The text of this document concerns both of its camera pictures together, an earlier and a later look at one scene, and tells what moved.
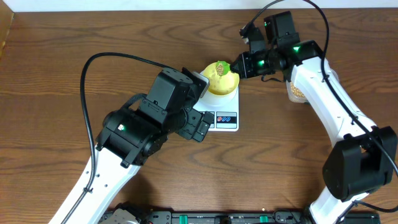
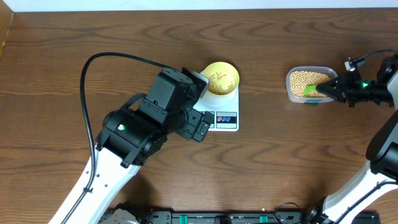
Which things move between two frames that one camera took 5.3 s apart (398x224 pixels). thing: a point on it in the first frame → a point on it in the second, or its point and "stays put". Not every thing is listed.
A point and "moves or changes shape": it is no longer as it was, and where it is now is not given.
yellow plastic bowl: x=222 y=84 stays put
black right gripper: x=246 y=71 → x=342 y=91
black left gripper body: x=183 y=122 stays put
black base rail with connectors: x=132 y=216 stays put
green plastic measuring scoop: x=226 y=66 moves or changes shape
